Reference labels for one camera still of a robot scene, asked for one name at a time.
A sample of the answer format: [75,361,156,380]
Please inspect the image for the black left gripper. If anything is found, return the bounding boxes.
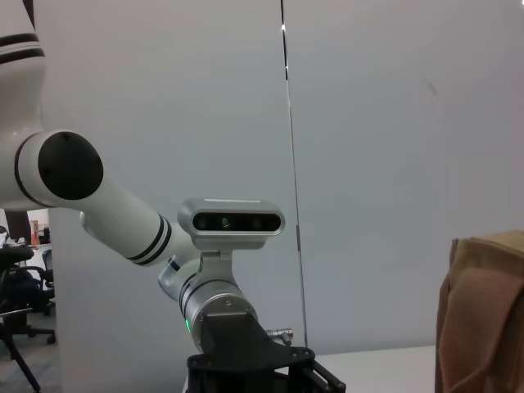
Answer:
[187,313,347,393]

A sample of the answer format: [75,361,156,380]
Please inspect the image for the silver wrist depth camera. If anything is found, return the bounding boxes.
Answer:
[176,197,287,288]

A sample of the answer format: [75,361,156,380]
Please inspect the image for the silver red cable connector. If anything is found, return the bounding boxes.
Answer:
[264,327,294,341]

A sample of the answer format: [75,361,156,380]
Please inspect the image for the black office chair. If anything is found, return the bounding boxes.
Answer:
[0,244,57,393]

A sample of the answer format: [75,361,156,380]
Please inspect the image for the khaki fabric food bag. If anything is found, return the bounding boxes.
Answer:
[433,229,524,393]

